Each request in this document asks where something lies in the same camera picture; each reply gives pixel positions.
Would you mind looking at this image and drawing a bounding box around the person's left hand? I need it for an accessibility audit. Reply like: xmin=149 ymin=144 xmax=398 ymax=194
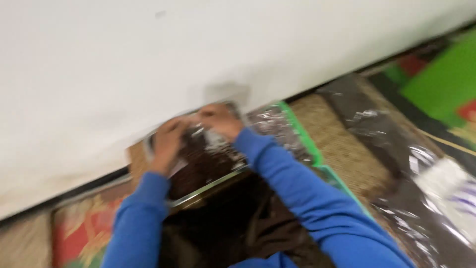
xmin=149 ymin=116 xmax=191 ymax=176

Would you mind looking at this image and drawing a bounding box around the person's right hand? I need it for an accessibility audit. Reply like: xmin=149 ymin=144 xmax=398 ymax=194
xmin=196 ymin=103 xmax=246 ymax=143

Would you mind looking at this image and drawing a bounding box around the brown garment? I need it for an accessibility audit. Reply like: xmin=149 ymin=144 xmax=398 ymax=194
xmin=144 ymin=100 xmax=250 ymax=207

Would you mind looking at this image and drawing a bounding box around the green-edged clear plastic packet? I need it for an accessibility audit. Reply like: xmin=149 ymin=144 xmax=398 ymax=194
xmin=246 ymin=100 xmax=374 ymax=220

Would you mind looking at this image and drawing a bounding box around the dark brown cloth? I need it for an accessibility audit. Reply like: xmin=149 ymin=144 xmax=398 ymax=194
xmin=159 ymin=172 xmax=335 ymax=268

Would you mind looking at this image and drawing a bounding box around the woven beige mat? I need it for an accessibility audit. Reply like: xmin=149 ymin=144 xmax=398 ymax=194
xmin=128 ymin=74 xmax=445 ymax=209

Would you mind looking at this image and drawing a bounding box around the dark garment in clear plastic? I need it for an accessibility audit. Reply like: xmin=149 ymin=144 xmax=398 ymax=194
xmin=318 ymin=74 xmax=476 ymax=268

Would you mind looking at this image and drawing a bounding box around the red and green patterned carpet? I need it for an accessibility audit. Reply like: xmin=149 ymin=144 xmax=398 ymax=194
xmin=366 ymin=28 xmax=476 ymax=157

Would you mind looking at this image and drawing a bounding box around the white printed label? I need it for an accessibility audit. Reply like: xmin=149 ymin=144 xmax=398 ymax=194
xmin=414 ymin=158 xmax=476 ymax=246

